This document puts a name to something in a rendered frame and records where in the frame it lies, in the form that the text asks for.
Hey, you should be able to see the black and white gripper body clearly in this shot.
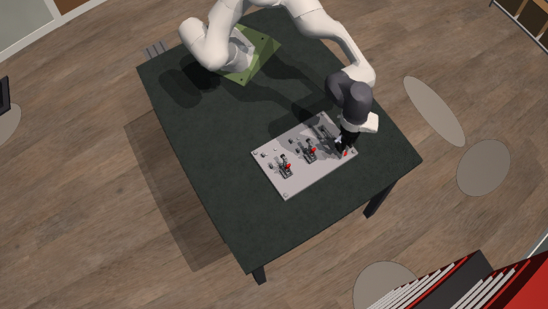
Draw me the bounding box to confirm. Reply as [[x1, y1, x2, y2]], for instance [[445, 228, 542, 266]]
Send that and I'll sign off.
[[339, 123, 360, 140]]

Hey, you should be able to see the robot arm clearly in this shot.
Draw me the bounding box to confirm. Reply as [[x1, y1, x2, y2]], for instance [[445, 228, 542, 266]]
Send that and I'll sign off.
[[178, 0, 378, 133]]

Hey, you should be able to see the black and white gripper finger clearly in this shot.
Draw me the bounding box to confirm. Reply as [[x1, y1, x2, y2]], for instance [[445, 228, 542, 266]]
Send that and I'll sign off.
[[333, 134, 351, 159], [345, 136, 359, 156]]

